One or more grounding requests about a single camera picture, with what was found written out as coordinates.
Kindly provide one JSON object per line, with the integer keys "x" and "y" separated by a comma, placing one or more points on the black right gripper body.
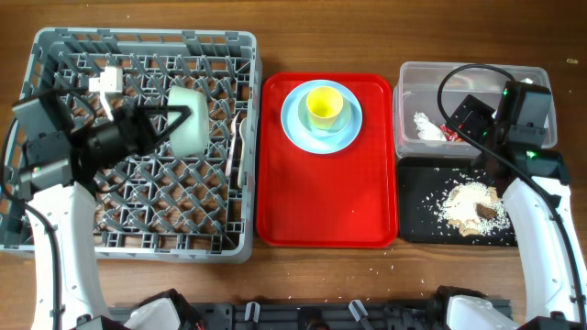
{"x": 477, "y": 125}

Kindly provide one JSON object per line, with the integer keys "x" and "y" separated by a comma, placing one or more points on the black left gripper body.
{"x": 114, "y": 141}

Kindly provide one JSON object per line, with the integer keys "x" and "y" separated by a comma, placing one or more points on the green bowl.
{"x": 192, "y": 135}

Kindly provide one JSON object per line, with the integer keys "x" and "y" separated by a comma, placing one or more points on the white napkin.
{"x": 426, "y": 130}

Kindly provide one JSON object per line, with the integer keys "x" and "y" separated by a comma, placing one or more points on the white plastic spoon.
{"x": 242, "y": 134}

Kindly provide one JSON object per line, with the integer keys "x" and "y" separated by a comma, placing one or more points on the rice and food scraps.
{"x": 465, "y": 203}

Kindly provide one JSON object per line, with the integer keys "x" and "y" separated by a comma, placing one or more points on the red strawberry snack wrapper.
{"x": 450, "y": 134}

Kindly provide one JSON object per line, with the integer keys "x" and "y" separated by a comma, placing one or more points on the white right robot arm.
{"x": 535, "y": 187}

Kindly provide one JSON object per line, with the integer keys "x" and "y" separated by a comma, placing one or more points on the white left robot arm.
{"x": 56, "y": 187}

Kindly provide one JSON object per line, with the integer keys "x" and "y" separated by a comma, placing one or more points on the black waste tray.
{"x": 424, "y": 185}

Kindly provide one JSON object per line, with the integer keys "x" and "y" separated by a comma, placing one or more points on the grey dishwasher rack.
{"x": 159, "y": 206}

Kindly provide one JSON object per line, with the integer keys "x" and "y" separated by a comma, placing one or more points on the clear plastic bin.
{"x": 416, "y": 92}

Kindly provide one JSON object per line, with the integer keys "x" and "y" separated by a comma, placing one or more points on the light blue bowl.
{"x": 339, "y": 125}

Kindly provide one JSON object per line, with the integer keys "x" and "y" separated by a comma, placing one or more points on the light blue plate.
{"x": 297, "y": 134}

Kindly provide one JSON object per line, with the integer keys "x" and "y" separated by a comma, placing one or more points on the yellow plastic cup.
{"x": 324, "y": 105}

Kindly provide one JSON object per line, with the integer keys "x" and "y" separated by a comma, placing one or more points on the red plastic tray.
{"x": 346, "y": 199}

